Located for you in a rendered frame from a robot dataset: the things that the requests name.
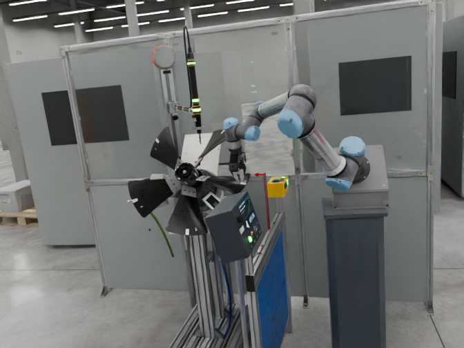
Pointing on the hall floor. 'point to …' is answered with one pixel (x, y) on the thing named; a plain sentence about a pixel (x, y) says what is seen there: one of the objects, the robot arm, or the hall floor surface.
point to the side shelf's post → (228, 282)
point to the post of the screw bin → (242, 304)
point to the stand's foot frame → (190, 326)
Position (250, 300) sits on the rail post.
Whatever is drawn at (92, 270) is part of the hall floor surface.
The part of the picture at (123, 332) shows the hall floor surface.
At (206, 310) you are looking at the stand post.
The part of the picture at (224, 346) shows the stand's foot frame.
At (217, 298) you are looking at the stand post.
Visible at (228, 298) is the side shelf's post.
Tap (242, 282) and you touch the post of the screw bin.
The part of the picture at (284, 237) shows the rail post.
